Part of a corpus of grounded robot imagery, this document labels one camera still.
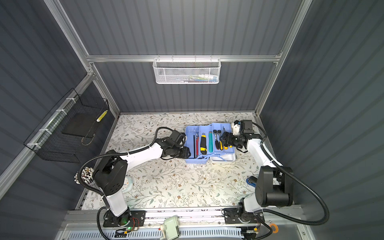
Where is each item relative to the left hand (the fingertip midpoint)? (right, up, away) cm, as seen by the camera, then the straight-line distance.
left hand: (188, 154), depth 90 cm
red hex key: (+5, +4, +12) cm, 14 cm away
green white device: (-7, -29, -23) cm, 38 cm away
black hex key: (+3, +3, +10) cm, 11 cm away
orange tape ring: (+42, -32, -21) cm, 57 cm away
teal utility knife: (+14, +7, +3) cm, 16 cm away
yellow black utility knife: (+9, +4, +1) cm, 10 cm away
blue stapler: (+36, -14, -8) cm, 39 cm away
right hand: (+24, +8, -1) cm, 26 cm away
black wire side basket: (-60, +13, -17) cm, 64 cm away
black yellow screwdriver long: (+20, +7, -2) cm, 21 cm away
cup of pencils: (-47, -7, -21) cm, 52 cm away
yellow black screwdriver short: (+17, +6, -1) cm, 19 cm away
